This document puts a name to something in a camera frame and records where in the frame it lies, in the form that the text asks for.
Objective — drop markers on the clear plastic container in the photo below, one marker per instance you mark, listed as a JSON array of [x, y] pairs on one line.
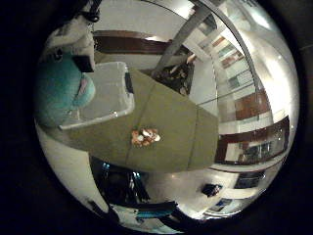
[[106, 94]]

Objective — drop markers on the teal plush toy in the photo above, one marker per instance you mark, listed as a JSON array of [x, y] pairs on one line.
[[58, 89]]

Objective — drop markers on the brown wooden framed cabinet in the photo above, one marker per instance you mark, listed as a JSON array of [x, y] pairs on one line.
[[252, 138]]

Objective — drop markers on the grey metal beam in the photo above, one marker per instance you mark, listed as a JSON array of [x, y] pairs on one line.
[[182, 36]]

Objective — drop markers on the teal striped crate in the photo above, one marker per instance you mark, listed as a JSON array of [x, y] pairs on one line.
[[153, 214]]

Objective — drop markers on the seated person at table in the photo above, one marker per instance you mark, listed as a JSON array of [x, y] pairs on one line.
[[177, 76]]

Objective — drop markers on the dark screen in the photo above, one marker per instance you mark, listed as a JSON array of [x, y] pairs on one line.
[[249, 180]]

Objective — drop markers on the brown spotted plush toy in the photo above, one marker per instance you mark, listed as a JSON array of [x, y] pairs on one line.
[[145, 137]]

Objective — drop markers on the olive green table cloth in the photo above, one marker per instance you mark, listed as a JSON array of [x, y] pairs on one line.
[[163, 130]]

